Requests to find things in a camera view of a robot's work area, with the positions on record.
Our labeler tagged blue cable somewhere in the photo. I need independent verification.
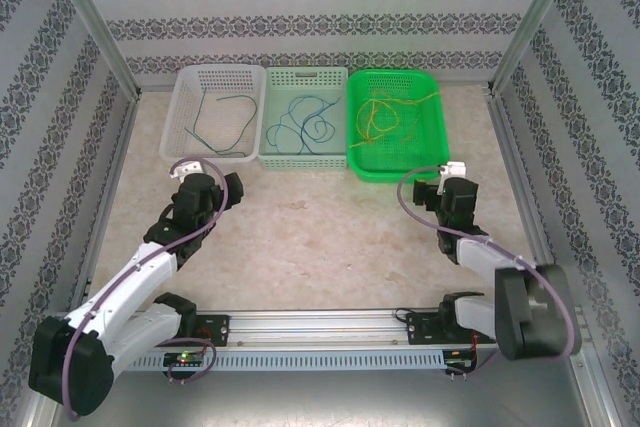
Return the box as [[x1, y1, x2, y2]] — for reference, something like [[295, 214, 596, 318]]
[[266, 96, 331, 156]]

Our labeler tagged white perforated plastic basket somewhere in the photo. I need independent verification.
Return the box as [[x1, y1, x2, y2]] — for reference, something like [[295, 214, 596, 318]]
[[158, 65, 267, 164]]

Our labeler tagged bright green perforated basket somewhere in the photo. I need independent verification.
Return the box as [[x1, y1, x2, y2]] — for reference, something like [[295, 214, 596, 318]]
[[345, 69, 452, 184]]

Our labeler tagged pale green perforated basket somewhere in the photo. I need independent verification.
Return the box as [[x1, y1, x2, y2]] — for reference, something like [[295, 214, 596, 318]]
[[257, 66, 350, 172]]

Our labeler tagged grey sheet metal panel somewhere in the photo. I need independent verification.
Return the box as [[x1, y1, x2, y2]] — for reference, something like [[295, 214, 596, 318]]
[[29, 346, 616, 427]]

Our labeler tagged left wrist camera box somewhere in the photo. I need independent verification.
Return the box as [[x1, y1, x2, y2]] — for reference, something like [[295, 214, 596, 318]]
[[169, 159, 206, 179]]

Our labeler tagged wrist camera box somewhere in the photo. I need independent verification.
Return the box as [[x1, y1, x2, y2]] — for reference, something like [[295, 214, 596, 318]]
[[439, 161, 470, 179], [169, 159, 206, 179]]

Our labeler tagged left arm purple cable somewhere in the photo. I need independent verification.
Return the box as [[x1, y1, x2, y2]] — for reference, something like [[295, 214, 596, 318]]
[[63, 157, 232, 422]]

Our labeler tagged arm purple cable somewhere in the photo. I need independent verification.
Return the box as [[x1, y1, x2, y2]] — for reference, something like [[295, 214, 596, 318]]
[[397, 165, 584, 383], [63, 157, 232, 422]]

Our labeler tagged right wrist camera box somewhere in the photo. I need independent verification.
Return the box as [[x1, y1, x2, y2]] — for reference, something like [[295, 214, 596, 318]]
[[439, 161, 470, 179]]

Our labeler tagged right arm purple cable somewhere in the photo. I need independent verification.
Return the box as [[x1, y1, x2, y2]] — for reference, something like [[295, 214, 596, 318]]
[[397, 165, 584, 383]]

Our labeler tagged slotted aluminium frame rail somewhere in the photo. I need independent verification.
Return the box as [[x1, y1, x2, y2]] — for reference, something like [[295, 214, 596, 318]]
[[484, 86, 571, 308], [67, 91, 144, 313]]

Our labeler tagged thin aluminium rail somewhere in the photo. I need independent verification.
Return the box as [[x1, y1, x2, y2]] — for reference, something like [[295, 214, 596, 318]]
[[437, 78, 495, 90]]

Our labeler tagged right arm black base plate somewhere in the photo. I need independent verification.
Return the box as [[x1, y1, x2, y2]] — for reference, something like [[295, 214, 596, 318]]
[[405, 311, 500, 347]]

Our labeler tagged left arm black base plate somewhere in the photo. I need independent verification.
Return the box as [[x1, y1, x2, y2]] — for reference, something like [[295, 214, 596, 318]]
[[164, 314, 232, 348]]

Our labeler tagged wide aluminium mounting rail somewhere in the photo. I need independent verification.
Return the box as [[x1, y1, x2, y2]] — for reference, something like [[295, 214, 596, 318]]
[[47, 307, 591, 351]]

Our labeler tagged aluminium frame post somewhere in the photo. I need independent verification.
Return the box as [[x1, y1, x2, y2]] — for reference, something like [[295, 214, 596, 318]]
[[42, 0, 144, 98], [22, 396, 69, 427], [487, 0, 591, 96], [574, 346, 624, 427]]

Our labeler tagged slotted grey cable duct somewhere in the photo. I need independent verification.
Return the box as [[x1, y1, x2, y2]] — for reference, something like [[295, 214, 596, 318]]
[[119, 349, 447, 373]]

